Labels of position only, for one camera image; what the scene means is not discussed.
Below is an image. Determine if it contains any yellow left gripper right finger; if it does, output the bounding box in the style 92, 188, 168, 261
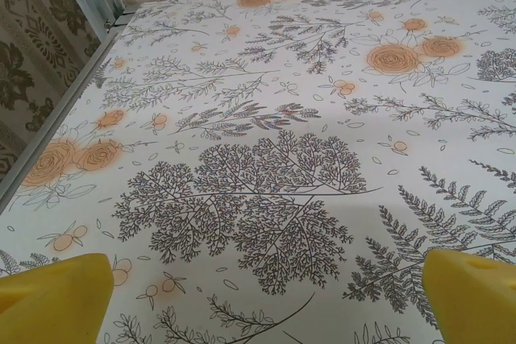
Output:
425, 248, 516, 344

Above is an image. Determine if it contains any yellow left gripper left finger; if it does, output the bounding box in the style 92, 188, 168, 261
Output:
0, 252, 114, 344

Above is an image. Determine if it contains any floral patterned table cover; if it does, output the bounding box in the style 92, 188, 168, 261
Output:
0, 0, 516, 344

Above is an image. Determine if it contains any aluminium table side rail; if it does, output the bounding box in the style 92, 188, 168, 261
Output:
0, 11, 134, 210

